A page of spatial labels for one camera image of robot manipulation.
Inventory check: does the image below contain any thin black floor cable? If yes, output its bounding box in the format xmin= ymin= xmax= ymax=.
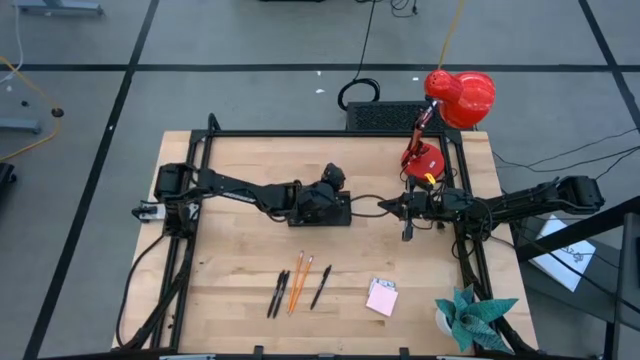
xmin=594 ymin=147 xmax=640 ymax=181
xmin=492 ymin=127 xmax=640 ymax=170

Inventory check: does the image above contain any orange pencil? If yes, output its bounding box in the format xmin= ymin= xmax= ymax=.
xmin=289 ymin=254 xmax=316 ymax=316
xmin=286 ymin=250 xmax=305 ymax=316

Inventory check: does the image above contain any patterned card stack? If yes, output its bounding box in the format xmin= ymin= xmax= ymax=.
xmin=368 ymin=277 xmax=398 ymax=294

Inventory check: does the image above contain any black vented computer case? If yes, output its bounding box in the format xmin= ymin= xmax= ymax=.
xmin=345 ymin=100 xmax=476 ymax=133

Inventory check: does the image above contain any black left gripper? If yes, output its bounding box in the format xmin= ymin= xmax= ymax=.
xmin=292 ymin=162 xmax=347 ymax=224

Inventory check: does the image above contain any white floor cable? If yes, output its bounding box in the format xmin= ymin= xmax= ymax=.
xmin=0 ymin=0 xmax=25 ymax=85

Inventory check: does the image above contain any yellow hanging cable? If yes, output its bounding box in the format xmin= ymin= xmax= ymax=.
xmin=437 ymin=0 xmax=468 ymax=71

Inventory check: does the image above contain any black mesh desk organizer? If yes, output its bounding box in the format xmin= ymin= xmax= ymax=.
xmin=287 ymin=189 xmax=353 ymax=227

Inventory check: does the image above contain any white paper sheet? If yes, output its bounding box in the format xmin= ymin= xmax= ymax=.
xmin=528 ymin=214 xmax=598 ymax=294

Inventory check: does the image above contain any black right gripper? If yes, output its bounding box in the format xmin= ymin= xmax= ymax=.
xmin=378 ymin=175 xmax=447 ymax=242

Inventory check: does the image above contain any black caster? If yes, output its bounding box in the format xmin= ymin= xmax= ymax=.
xmin=0 ymin=162 xmax=18 ymax=199

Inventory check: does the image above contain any black aluminium rig frame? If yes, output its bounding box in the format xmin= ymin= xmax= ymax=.
xmin=112 ymin=112 xmax=541 ymax=360

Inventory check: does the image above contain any black lamp power cable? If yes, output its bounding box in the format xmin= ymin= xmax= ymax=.
xmin=398 ymin=164 xmax=459 ymax=201

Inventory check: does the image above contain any black hanging coiled cable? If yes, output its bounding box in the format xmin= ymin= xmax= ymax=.
xmin=337 ymin=0 xmax=383 ymax=113

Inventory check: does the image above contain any grey table foot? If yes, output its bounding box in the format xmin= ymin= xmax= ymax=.
xmin=0 ymin=117 xmax=43 ymax=135
xmin=14 ymin=0 xmax=105 ymax=16

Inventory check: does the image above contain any green plant in white pot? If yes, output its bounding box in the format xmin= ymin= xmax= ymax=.
xmin=433 ymin=283 xmax=520 ymax=355

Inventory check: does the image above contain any yellow floor cable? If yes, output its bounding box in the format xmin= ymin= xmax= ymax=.
xmin=0 ymin=54 xmax=65 ymax=164

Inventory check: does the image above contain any red desk lamp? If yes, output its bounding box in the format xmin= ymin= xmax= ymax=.
xmin=399 ymin=69 xmax=498 ymax=184

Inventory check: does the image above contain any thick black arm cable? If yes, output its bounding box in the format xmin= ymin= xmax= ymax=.
xmin=115 ymin=232 xmax=169 ymax=350

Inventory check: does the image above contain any pink sticky note pad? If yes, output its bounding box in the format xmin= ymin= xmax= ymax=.
xmin=365 ymin=288 xmax=400 ymax=318

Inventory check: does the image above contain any black metal beam structure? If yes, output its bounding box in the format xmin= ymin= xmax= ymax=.
xmin=514 ymin=194 xmax=640 ymax=360

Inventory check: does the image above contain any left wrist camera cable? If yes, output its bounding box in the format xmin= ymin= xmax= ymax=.
xmin=348 ymin=193 xmax=390 ymax=219

